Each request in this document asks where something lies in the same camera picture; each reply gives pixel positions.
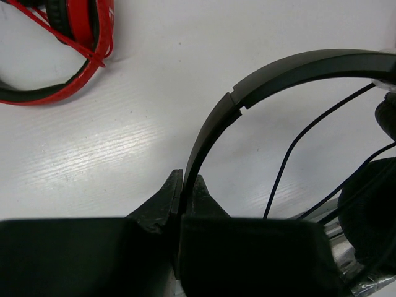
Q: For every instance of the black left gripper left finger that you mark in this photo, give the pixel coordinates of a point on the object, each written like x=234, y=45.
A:
x=105, y=256

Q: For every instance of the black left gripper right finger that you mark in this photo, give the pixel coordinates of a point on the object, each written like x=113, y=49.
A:
x=225, y=256

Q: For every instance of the red and black headphones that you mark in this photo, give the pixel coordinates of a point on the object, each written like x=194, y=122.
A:
x=51, y=49

